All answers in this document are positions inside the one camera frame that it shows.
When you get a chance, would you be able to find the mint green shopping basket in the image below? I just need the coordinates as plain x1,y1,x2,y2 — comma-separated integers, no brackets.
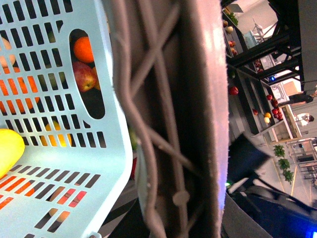
0,0,132,238

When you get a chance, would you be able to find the yellow lemon larger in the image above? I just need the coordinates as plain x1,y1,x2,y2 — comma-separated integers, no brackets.
0,128,25,177

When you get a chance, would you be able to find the red yellow apple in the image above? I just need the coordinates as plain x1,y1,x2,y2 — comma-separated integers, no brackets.
72,61,97,93

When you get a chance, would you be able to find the small tangerine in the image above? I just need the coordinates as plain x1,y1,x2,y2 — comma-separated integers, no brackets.
73,37,94,63

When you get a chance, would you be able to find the grey basket handle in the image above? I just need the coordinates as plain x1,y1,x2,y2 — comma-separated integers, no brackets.
103,0,229,238

